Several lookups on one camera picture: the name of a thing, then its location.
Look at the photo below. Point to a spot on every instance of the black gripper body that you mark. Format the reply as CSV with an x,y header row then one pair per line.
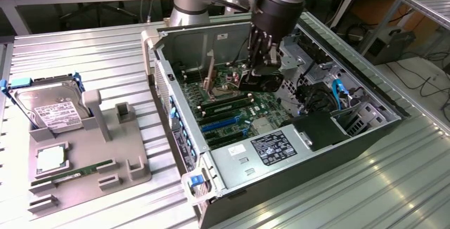
x,y
278,18

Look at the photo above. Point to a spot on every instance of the black cpu cooler fan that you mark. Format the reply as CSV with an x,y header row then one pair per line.
x,y
270,84

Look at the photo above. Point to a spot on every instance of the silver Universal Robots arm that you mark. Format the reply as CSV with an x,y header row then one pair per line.
x,y
190,2

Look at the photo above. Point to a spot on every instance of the metal socket cover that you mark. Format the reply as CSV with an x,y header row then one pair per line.
x,y
210,73

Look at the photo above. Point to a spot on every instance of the CPU socket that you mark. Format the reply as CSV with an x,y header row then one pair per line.
x,y
225,92

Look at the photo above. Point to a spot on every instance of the green motherboard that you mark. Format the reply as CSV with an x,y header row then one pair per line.
x,y
246,113

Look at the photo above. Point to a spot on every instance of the installed RAM stick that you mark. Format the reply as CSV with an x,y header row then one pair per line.
x,y
229,108

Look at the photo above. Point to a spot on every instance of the silver chipset heatsink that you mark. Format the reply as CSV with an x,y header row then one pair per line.
x,y
265,125

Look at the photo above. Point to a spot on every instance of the blue expansion slot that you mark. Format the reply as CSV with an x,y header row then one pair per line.
x,y
218,124

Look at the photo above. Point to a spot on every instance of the black plastic cover box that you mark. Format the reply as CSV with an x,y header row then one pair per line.
x,y
317,131

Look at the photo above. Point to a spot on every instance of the black computer box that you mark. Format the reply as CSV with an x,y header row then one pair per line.
x,y
390,47

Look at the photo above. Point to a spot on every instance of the black expansion slot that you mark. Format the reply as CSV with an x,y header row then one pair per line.
x,y
226,137

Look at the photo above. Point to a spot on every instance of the silver disk bay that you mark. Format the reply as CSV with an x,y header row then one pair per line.
x,y
358,123

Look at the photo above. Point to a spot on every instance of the grey power supply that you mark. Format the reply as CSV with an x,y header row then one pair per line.
x,y
246,160

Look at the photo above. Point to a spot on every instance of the open grey PC case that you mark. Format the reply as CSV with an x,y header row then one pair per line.
x,y
351,147

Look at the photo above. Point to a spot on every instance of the blue case latch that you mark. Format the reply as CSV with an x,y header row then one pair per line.
x,y
195,181

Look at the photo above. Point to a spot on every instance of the grey parts rack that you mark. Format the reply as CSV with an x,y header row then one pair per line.
x,y
106,155

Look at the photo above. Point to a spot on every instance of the silver hard disk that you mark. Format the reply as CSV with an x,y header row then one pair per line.
x,y
46,102

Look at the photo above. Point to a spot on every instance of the green RAM stick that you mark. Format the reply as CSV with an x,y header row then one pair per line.
x,y
70,175

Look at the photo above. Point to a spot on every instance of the silver CPU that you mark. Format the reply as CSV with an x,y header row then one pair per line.
x,y
52,160

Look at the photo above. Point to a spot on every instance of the aluminium frame table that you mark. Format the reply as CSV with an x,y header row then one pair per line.
x,y
422,5

